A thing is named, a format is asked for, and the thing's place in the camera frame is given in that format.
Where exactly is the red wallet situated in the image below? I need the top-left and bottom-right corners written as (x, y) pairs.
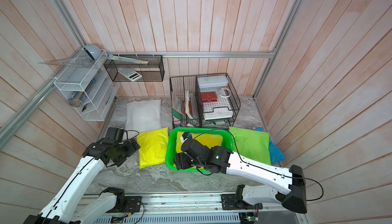
top-left (201, 91), bottom-right (217, 103)

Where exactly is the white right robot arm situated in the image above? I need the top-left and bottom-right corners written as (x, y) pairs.
top-left (173, 136), bottom-right (307, 214)

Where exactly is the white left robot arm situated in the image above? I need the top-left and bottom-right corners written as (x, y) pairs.
top-left (25, 127), bottom-right (140, 224)

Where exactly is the blue folded raincoat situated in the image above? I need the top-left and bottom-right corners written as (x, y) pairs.
top-left (254, 128), bottom-right (285, 165)

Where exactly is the white plastic pencil case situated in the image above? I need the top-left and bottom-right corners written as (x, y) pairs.
top-left (198, 75), bottom-right (228, 88)

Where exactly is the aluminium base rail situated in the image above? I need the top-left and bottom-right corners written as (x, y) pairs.
top-left (92, 192), bottom-right (312, 224)

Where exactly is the white folded raincoat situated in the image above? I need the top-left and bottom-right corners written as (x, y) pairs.
top-left (125, 100), bottom-right (162, 133)

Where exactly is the white wire mesh shelf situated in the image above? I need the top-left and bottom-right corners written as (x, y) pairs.
top-left (54, 50), bottom-right (119, 122)

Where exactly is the grey tape roll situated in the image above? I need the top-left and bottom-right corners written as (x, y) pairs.
top-left (83, 44), bottom-right (102, 61)

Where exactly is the neon yellow raincoat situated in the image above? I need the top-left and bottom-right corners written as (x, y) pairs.
top-left (137, 128), bottom-right (169, 169)

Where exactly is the clear straight ruler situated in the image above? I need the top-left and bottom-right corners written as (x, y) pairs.
top-left (107, 54), bottom-right (149, 64)

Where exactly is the black wire wall basket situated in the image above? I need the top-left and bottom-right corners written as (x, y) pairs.
top-left (104, 54), bottom-right (165, 82)

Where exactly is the clear plastic triangle ruler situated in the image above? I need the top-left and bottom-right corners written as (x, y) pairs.
top-left (39, 56), bottom-right (94, 68)

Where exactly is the black wire desk organizer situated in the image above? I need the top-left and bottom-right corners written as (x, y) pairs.
top-left (169, 73), bottom-right (241, 130)

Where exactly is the white calculator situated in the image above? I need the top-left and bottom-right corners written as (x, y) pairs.
top-left (118, 69), bottom-right (142, 82)

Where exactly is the green plastic perforated basket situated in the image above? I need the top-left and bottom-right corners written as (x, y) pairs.
top-left (165, 127), bottom-right (236, 176)

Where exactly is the light green folded raincoat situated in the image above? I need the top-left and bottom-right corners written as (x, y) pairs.
top-left (229, 127), bottom-right (271, 165)

